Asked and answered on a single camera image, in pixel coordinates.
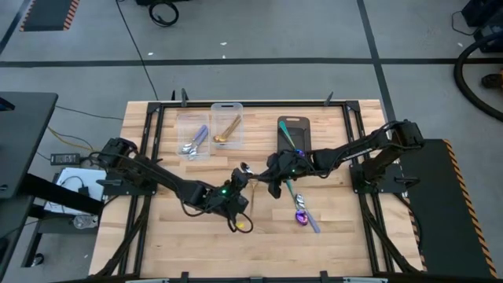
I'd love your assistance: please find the black power adapter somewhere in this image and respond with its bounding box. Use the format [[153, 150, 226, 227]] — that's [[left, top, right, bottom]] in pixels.
[[50, 153, 82, 167]]

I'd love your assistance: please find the black desk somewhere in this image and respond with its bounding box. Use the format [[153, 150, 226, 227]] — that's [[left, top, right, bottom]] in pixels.
[[0, 91, 59, 200]]

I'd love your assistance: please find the black hazard striped platform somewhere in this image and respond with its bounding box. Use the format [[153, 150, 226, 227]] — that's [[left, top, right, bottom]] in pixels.
[[398, 138, 499, 280]]

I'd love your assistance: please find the iridescent rainbow spoon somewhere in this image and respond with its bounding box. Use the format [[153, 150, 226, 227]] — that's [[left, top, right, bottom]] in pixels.
[[285, 178, 310, 227], [279, 122, 304, 156], [277, 120, 306, 157]]

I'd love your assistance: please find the black hazard striped floor mat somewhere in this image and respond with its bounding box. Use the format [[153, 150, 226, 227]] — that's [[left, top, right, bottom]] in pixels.
[[18, 0, 81, 32]]

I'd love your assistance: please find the grey plastic bin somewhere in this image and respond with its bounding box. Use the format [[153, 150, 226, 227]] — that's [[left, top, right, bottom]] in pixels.
[[277, 115, 313, 158]]

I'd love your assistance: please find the clear plastic bin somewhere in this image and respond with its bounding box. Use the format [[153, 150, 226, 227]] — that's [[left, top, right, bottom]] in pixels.
[[210, 102, 244, 150], [175, 112, 211, 161]]

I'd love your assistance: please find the person's shoe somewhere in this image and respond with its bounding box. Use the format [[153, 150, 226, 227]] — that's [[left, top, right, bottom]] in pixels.
[[481, 72, 503, 90]]

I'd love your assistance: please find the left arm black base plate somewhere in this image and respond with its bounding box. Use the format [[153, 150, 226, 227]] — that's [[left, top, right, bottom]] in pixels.
[[102, 164, 159, 197]]

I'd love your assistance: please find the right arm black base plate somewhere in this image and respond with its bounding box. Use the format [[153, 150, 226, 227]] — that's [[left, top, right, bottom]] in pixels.
[[349, 163, 420, 194]]

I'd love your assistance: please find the long black floor cable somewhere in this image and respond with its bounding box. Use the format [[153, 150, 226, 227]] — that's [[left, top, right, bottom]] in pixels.
[[115, 0, 160, 101]]

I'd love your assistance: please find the white box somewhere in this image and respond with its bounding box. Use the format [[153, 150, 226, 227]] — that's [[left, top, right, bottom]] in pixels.
[[42, 167, 108, 216]]

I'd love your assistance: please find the coiled black cable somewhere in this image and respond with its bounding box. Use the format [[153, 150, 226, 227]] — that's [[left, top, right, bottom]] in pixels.
[[148, 0, 180, 28]]

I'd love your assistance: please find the black aluminium table frame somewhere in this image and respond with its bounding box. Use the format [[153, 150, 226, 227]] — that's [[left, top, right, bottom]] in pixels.
[[92, 100, 424, 283]]

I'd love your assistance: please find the clear plastic bottle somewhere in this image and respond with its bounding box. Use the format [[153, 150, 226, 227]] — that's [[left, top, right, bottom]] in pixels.
[[72, 214, 99, 230]]

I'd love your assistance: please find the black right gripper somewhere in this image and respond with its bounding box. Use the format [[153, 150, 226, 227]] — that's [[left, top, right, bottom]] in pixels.
[[251, 152, 315, 200]]

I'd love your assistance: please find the thick black hose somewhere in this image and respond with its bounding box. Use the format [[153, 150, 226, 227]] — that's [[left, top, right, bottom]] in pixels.
[[453, 31, 503, 123]]

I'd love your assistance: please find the black equipment case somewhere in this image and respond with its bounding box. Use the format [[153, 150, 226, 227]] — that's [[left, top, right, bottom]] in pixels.
[[460, 0, 503, 54]]

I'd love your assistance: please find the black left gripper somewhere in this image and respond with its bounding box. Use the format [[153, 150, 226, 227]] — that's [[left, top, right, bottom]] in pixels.
[[214, 168, 251, 221]]

